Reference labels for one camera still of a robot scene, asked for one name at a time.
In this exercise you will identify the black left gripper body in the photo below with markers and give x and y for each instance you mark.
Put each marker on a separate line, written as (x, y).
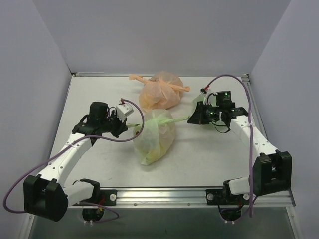
(118, 127)

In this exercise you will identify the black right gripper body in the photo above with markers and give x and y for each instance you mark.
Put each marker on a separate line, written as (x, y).
(199, 114)

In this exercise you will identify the green plastic bag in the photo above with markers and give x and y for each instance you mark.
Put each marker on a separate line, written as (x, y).
(157, 135)

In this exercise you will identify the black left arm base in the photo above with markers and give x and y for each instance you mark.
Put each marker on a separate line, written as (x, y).
(88, 192)

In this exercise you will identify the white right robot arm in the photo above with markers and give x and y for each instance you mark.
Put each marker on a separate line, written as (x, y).
(271, 170)

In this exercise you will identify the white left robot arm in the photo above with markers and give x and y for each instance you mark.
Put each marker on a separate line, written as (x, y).
(83, 136)

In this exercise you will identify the orange tied plastic bag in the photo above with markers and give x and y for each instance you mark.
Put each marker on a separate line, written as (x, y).
(163, 90)

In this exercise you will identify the green wavy plastic bowl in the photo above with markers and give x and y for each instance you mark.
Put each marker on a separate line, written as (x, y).
(204, 113)

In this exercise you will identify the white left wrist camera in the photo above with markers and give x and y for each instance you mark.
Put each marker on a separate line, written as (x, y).
(123, 110)

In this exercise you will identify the aluminium right side rail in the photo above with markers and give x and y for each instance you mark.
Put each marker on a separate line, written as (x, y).
(255, 112)

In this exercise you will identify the aluminium rail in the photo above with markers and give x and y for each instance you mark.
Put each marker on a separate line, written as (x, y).
(88, 74)
(255, 112)
(162, 196)

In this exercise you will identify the aluminium back rail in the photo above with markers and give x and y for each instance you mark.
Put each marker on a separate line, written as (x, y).
(88, 74)

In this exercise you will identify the aluminium front rail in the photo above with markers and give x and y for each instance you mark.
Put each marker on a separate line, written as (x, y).
(162, 196)

